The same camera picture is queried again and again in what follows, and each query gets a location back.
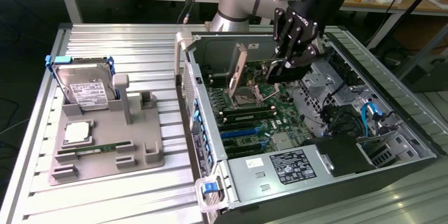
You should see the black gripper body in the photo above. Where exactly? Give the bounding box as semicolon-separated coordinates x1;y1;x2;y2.
287;0;353;36

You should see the graphics card with metal bracket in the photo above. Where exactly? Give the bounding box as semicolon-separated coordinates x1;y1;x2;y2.
227;42;313;96

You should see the metal disk bay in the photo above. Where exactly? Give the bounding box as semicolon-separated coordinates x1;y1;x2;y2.
293;61;351;135

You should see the metal socket cover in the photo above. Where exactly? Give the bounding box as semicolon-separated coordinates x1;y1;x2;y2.
253;82;281;101

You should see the green motherboard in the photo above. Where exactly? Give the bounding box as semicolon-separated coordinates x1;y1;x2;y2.
205;61;316;156

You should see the CPU socket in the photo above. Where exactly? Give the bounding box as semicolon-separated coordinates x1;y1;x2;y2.
231;87;261;108

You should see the black slanted pole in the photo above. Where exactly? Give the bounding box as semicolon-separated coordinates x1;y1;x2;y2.
399;0;439;49

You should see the black RAM stick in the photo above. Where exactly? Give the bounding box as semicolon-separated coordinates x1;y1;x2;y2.
221;105;277;125

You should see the black equipment box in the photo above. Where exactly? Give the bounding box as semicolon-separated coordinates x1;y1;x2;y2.
401;56;448;93

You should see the silver chipset heatsink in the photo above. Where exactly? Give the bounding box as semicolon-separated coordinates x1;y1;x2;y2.
271;133;295;148

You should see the blue expansion slot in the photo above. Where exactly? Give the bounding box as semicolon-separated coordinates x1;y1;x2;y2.
220;125;261;140

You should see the black expansion slot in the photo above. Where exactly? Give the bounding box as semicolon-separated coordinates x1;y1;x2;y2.
227;146;271;157
223;140;261;149

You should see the black plastic shroud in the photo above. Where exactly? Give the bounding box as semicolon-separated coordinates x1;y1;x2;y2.
303;134;377;178

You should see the gray power supply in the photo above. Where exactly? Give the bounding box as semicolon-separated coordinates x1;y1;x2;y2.
227;145;337;204

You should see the black open PC case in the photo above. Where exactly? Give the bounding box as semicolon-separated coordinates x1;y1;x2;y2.
175;31;448;224

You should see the blue case latch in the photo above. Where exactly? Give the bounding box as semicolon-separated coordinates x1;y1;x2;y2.
201;182;217;196

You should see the green RAM stick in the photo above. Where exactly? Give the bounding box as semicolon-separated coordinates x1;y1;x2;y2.
59;141;131;155

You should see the silver CPU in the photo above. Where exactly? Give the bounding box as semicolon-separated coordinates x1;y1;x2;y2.
63;122;92;143

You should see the gray parts rack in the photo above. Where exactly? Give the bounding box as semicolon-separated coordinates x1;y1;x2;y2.
48;74;165;186

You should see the blue wire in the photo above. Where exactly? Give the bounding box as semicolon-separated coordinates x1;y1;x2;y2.
360;102;381;138

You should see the silver hard disk blue frame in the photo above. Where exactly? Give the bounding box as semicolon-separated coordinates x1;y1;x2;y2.
44;55;117;111

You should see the clear case handle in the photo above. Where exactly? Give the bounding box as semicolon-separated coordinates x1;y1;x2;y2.
193;176;228;213

